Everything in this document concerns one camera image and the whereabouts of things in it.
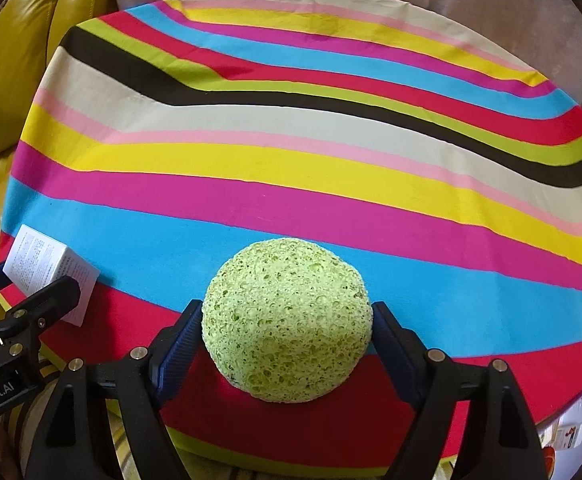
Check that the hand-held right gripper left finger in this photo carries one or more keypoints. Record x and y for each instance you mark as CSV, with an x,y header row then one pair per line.
x,y
178,350

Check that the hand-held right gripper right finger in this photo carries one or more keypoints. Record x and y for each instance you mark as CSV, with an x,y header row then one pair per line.
x,y
391,350

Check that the white box with grey text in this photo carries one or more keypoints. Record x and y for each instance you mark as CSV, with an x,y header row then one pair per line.
x,y
41,255

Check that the green round sponge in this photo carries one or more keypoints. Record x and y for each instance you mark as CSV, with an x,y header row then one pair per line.
x,y
286,320

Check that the purple and white box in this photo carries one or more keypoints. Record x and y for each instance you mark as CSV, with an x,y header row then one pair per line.
x,y
566,435

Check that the striped colourful tablecloth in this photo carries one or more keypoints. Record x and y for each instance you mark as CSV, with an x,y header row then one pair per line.
x,y
321,170

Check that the yellow leather sofa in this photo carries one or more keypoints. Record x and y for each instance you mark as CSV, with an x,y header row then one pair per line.
x,y
16,60

